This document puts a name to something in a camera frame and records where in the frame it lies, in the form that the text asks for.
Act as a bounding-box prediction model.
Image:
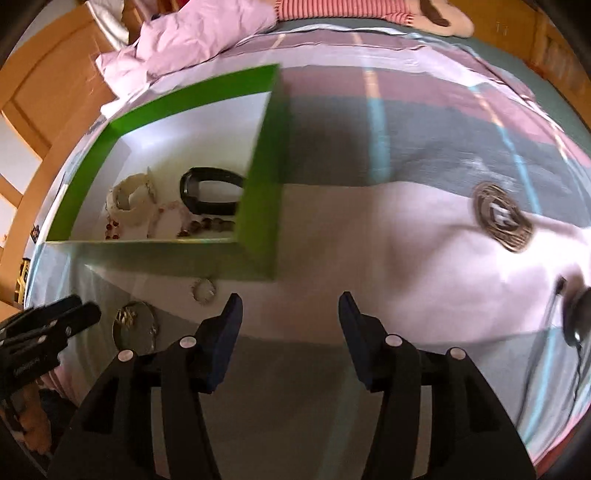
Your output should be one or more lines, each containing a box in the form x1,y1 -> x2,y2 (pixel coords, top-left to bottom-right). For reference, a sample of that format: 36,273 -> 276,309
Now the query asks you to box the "teal bed sheet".
272,13 -> 591,155

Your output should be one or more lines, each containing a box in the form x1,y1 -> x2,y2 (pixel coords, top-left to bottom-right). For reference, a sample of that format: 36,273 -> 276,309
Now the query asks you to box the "striped plush toy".
271,0 -> 477,38

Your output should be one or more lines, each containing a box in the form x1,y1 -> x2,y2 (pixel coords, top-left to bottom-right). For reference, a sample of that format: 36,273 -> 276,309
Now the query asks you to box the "wooden wardrobe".
0,0 -> 139,217

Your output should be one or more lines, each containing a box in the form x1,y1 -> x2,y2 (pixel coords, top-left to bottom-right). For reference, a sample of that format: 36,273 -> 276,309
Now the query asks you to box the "white wrist watch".
104,166 -> 161,228

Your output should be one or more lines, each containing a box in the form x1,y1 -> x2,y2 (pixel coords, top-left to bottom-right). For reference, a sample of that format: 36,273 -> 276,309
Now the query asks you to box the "pink quilt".
95,0 -> 281,101

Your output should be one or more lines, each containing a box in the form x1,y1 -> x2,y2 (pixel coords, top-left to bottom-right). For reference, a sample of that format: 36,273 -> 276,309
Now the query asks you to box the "person's left hand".
17,375 -> 64,452

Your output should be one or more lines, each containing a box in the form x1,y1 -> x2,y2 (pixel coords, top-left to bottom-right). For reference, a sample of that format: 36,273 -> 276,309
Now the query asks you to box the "black wrist band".
178,166 -> 246,217

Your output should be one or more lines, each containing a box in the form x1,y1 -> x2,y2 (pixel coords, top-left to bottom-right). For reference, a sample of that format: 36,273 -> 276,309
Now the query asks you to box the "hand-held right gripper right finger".
338,291 -> 537,480

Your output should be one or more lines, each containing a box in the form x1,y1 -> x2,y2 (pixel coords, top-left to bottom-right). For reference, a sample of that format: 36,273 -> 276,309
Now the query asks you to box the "black round device with cable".
545,275 -> 591,354

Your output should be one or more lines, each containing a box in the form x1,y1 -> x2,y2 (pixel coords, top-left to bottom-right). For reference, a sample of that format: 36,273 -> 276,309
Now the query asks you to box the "dark brown bead bracelet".
177,216 -> 237,239

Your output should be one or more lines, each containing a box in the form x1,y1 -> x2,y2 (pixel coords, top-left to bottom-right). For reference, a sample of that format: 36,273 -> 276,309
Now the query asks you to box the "small silver bead ring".
191,276 -> 219,306

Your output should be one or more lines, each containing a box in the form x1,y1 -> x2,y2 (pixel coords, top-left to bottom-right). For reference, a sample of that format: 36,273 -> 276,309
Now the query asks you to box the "wooden headboard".
522,8 -> 591,108

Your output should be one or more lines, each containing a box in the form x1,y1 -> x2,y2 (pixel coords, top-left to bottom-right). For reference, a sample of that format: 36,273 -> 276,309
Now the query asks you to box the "green cardboard box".
45,64 -> 291,283

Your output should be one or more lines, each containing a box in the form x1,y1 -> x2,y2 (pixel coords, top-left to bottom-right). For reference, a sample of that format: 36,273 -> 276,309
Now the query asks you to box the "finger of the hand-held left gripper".
0,294 -> 84,341
27,301 -> 103,345

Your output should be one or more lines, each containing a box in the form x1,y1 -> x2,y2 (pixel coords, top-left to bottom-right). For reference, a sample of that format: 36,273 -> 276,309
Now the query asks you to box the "white pillow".
87,0 -> 136,48

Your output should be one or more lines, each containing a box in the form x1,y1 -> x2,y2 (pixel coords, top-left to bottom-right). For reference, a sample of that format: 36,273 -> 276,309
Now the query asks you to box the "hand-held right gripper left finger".
48,292 -> 244,480

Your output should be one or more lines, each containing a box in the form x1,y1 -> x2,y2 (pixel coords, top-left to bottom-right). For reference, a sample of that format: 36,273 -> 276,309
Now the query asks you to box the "pink bead bracelet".
147,200 -> 191,239

